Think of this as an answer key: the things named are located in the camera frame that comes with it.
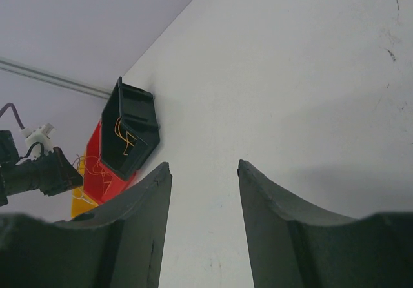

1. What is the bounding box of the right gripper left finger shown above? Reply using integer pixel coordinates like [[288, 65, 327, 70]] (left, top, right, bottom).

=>
[[1, 162, 172, 287]]

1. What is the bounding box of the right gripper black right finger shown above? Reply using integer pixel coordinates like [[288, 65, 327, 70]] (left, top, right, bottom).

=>
[[237, 160, 412, 287]]

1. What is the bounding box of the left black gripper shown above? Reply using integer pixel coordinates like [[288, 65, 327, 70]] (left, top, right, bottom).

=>
[[29, 147, 83, 196]]

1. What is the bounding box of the white thin cable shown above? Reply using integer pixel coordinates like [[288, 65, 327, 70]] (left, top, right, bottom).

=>
[[72, 154, 97, 205]]

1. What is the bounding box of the yellow grey striped cable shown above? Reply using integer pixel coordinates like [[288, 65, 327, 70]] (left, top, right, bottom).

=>
[[114, 116, 136, 156]]

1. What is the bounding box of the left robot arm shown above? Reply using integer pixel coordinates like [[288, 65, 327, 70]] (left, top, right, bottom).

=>
[[1, 130, 83, 206]]

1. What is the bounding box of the yellow plastic bin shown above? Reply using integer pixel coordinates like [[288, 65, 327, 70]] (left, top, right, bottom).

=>
[[71, 156, 97, 218]]

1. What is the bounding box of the red plastic bin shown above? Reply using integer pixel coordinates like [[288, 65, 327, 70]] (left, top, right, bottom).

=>
[[83, 121, 137, 205]]

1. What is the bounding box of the black plastic bin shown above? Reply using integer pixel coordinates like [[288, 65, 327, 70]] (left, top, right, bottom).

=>
[[100, 77, 160, 180]]

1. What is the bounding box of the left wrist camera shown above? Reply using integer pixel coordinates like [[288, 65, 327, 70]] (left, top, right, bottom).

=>
[[20, 123, 55, 158]]

